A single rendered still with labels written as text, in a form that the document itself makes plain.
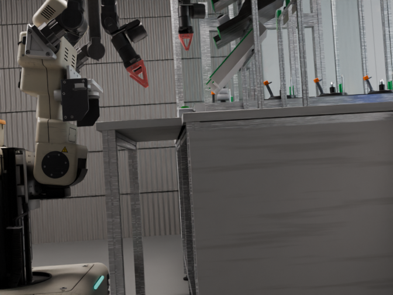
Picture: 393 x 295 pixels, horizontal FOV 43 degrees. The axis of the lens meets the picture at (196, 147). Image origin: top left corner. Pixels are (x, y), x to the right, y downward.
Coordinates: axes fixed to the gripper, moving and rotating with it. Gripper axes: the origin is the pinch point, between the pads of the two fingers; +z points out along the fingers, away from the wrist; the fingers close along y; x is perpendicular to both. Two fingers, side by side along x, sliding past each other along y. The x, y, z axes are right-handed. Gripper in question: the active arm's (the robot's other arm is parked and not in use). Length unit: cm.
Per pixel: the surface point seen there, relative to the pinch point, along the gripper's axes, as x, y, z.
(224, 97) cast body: -19.6, 30.5, 19.7
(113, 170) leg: 32, -55, 54
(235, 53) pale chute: -15.5, -43.7, 13.7
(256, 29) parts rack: -23, -48, 6
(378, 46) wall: -219, 281, -57
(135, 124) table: 23, -57, 39
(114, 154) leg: 31, -55, 48
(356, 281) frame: -45, -69, 96
